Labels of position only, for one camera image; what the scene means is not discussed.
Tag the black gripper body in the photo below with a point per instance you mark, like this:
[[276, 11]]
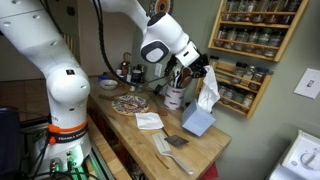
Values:
[[200, 65]]

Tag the white paper napkin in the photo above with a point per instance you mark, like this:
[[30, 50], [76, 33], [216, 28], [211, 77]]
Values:
[[209, 90]]

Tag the light blue tissue box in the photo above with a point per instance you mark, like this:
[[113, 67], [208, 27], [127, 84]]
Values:
[[196, 121]]

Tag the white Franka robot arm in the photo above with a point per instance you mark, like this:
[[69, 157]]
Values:
[[33, 40]]

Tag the colourful patterned orange plate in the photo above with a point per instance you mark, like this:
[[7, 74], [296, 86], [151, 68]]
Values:
[[121, 106]]

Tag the dark blue box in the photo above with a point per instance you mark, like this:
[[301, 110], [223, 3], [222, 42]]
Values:
[[8, 140]]

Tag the glass spice jar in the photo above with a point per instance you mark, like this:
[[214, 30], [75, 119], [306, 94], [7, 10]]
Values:
[[242, 35], [223, 90], [248, 74], [263, 6], [291, 6], [254, 36], [230, 6], [258, 78], [240, 71], [232, 34], [252, 6], [214, 60], [275, 6], [248, 101], [221, 34], [238, 97], [275, 40], [229, 93], [242, 6]]

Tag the brown wooden spoon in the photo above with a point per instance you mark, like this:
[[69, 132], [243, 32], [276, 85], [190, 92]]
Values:
[[186, 71]]

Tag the small wooden spice rack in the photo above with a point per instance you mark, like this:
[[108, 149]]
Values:
[[226, 68]]

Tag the white slotted spoon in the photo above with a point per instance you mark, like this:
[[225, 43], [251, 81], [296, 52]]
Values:
[[179, 80]]

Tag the white red-patterned utensil crock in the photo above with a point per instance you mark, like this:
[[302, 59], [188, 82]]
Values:
[[174, 99]]

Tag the small black device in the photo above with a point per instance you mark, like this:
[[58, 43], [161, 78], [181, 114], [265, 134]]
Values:
[[158, 90]]

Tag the small black-lid spice jar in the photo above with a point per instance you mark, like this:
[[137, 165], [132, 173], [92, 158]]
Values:
[[133, 88], [141, 88]]

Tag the green-lid spice jar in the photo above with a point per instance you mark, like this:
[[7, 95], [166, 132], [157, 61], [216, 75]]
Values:
[[265, 37]]

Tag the dark steel canister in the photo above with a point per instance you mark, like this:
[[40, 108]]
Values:
[[136, 76]]

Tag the folded white napkin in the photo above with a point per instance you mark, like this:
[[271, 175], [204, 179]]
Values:
[[149, 121]]

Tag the dark square scraper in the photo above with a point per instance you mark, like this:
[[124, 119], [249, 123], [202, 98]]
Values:
[[176, 140]]

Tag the white plastic bottle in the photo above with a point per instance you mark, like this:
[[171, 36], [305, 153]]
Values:
[[128, 78]]

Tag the white spatula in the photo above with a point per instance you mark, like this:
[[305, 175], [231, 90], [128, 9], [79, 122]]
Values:
[[161, 143]]

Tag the large wooden spice rack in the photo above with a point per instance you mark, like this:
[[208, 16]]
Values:
[[290, 33]]

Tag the white ceramic bowl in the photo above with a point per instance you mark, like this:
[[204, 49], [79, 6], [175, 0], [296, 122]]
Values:
[[108, 84]]

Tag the blue plastic bowl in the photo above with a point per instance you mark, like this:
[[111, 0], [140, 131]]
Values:
[[103, 77]]

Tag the red cloth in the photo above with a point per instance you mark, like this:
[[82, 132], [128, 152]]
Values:
[[210, 174]]

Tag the white stove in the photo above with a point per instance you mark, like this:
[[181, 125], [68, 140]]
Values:
[[293, 150]]

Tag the low wooden bench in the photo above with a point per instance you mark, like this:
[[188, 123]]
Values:
[[106, 150]]

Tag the wooden chair back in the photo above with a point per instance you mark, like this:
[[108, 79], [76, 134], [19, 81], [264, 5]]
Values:
[[70, 46]]

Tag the decorative round wall plate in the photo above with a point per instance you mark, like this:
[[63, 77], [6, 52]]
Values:
[[163, 6]]

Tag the white light switch plate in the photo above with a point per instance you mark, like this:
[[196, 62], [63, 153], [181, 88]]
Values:
[[308, 84]]

